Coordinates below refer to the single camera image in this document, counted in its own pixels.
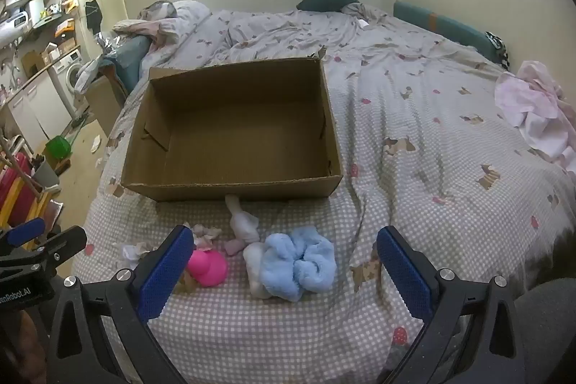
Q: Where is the pink white patterned cloth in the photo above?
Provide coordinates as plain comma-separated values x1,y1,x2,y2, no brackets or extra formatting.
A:
189,223,222,250

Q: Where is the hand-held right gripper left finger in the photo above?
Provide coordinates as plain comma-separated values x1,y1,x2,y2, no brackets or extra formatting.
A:
45,226,195,384

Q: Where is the grey patterned pillow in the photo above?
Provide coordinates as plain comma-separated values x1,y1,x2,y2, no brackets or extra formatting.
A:
137,0,211,24

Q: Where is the black white patterned cloth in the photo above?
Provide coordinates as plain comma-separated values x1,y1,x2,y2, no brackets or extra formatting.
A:
485,31,509,67

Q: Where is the white kitchen cabinet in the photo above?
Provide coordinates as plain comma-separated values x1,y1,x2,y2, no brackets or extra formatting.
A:
6,73,73,142

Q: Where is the white washing machine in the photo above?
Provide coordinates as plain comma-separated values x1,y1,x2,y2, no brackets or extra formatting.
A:
50,51,86,115

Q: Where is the pile of pink clothes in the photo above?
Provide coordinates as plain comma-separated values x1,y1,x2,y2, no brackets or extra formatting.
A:
494,61,576,173

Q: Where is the red plastic container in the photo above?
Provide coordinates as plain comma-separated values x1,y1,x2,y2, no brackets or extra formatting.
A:
0,154,39,227

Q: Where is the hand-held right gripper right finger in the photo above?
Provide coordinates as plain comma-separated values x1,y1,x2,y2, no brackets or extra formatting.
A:
377,226,525,384

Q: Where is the black hanging cloth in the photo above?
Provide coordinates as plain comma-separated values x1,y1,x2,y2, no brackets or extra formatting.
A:
85,0,104,29

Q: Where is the white kitchen appliance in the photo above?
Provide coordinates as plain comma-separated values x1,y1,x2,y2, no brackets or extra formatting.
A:
0,8,32,38

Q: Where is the long white sock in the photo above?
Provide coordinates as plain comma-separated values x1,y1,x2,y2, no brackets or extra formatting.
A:
225,194,261,243

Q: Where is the person's grey clothing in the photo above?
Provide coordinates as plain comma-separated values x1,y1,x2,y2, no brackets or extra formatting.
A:
513,278,576,384

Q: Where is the teal cushion with orange stripe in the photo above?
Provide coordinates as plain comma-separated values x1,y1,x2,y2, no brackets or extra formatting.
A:
393,0,509,65

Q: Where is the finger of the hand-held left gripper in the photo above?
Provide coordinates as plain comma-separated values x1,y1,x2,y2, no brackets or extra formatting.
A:
0,218,46,250
42,226,87,272

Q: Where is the grey bin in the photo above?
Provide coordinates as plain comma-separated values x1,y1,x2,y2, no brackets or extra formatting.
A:
31,161,60,191

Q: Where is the brown cardboard box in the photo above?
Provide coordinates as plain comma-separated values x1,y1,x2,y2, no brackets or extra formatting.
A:
121,46,345,202

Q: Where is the green bucket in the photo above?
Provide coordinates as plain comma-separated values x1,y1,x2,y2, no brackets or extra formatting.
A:
45,135,73,160

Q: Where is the bright pink sock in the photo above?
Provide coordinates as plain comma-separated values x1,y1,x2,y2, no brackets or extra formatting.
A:
186,249,228,288

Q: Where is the light blue fluffy sock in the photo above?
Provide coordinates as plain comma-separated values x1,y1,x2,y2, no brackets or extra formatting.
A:
262,227,337,303

